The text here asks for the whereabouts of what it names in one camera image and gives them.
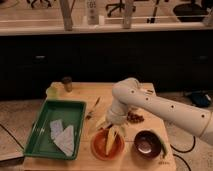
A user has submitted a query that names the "green plastic tray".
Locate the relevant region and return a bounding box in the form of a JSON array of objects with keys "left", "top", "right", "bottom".
[{"left": 24, "top": 100, "right": 86, "bottom": 160}]

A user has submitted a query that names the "green chili pepper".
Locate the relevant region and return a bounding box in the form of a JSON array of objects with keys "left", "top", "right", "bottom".
[{"left": 157, "top": 135, "right": 168, "bottom": 158}]

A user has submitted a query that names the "yellow-green cup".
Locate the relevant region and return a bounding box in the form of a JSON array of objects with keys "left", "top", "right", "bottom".
[{"left": 46, "top": 86, "right": 58, "bottom": 99}]

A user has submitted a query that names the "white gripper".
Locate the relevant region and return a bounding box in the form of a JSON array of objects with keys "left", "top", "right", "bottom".
[{"left": 95, "top": 109, "right": 127, "bottom": 137}]

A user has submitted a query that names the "dark teal bag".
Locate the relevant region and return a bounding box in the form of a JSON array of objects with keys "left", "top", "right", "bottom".
[{"left": 186, "top": 91, "right": 212, "bottom": 108}]

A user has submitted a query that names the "brown pepper shaker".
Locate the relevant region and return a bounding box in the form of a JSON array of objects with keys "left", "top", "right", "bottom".
[{"left": 61, "top": 76, "right": 72, "bottom": 92}]

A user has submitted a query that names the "light blue cloth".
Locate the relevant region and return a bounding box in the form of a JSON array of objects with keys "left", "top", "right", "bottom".
[{"left": 50, "top": 119, "right": 74, "bottom": 157}]

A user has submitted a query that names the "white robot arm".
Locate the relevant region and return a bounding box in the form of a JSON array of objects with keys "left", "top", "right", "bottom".
[{"left": 104, "top": 78, "right": 213, "bottom": 146}]

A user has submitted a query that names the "yellow banana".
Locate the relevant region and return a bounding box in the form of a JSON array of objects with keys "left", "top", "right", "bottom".
[{"left": 105, "top": 127, "right": 118, "bottom": 156}]

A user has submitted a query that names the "dark brown bowl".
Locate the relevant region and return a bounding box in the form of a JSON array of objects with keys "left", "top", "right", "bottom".
[{"left": 134, "top": 130, "right": 162, "bottom": 159}]

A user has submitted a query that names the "brown grapes bunch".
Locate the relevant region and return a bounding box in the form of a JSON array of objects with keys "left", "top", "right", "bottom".
[{"left": 127, "top": 112, "right": 144, "bottom": 123}]

